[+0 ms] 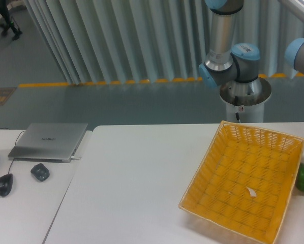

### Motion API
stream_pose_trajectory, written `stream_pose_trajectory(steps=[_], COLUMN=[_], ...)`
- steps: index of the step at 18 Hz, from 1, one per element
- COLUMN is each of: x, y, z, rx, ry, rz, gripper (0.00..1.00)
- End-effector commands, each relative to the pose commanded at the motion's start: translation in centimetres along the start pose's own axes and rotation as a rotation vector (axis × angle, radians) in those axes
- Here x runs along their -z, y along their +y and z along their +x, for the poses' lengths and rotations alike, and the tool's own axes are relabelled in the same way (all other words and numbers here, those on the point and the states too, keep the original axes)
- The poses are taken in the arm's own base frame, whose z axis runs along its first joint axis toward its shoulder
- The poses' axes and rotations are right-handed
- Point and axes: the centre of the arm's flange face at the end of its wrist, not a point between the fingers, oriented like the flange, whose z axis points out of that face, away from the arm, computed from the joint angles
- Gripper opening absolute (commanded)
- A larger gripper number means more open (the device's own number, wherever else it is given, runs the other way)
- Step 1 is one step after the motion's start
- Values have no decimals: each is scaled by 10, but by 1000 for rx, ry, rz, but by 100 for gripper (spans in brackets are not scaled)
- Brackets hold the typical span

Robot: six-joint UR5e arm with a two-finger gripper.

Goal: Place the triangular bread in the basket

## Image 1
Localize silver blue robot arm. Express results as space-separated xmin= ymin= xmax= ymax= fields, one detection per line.
xmin=199 ymin=1 xmax=271 ymax=123

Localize yellow woven basket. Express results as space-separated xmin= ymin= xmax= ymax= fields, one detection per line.
xmin=178 ymin=121 xmax=304 ymax=243

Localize white paper scrap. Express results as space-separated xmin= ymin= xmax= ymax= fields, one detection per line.
xmin=247 ymin=187 xmax=257 ymax=198

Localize silver closed laptop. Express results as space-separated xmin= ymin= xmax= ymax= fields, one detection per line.
xmin=8 ymin=123 xmax=88 ymax=163

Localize black earbud case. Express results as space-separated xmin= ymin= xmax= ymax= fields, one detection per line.
xmin=31 ymin=163 xmax=50 ymax=182

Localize person legs in background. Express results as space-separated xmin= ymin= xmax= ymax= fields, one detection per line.
xmin=0 ymin=1 xmax=22 ymax=41

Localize black computer mouse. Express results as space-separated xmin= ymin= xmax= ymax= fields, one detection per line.
xmin=0 ymin=173 xmax=14 ymax=197

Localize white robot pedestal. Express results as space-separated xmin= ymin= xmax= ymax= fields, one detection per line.
xmin=220 ymin=77 xmax=271 ymax=123

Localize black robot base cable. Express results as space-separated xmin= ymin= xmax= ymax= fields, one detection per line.
xmin=233 ymin=96 xmax=241 ymax=124

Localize black laptop cable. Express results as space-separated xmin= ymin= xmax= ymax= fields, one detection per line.
xmin=0 ymin=128 xmax=27 ymax=147

